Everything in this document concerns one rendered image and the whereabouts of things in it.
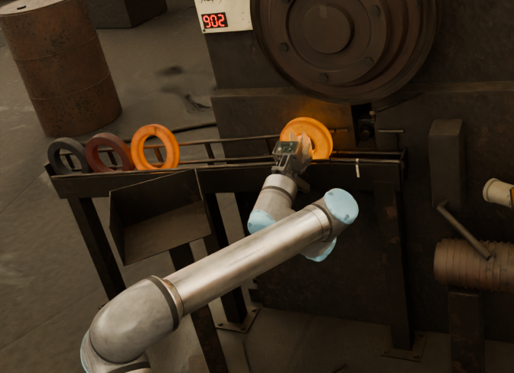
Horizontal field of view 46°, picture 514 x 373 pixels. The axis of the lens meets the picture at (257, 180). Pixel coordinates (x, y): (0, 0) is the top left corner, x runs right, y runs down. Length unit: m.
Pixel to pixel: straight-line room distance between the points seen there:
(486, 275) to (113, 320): 0.93
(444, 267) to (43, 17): 3.14
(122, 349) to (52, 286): 1.73
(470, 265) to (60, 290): 1.82
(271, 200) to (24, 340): 1.43
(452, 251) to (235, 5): 0.90
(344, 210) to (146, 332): 0.55
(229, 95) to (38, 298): 1.40
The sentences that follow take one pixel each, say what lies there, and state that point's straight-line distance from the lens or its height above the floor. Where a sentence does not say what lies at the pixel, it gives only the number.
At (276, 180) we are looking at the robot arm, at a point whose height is 0.76.
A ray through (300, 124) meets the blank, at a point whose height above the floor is 0.81.
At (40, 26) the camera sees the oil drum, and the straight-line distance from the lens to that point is 4.17.
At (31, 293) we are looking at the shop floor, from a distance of 2.92.
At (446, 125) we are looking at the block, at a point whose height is 0.80.
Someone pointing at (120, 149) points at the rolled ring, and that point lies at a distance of 2.12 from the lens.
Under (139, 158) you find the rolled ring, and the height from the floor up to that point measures 0.67.
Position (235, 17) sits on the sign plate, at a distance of 1.82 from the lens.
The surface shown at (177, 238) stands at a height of 0.60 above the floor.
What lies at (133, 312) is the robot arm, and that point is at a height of 0.84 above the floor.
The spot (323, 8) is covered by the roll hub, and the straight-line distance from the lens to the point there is 1.46.
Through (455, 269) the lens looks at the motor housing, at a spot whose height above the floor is 0.49.
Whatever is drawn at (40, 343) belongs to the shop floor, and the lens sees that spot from 2.62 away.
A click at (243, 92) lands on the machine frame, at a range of 1.88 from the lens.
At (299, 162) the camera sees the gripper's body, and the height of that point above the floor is 0.76.
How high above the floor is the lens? 1.54
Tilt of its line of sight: 29 degrees down
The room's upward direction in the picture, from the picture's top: 13 degrees counter-clockwise
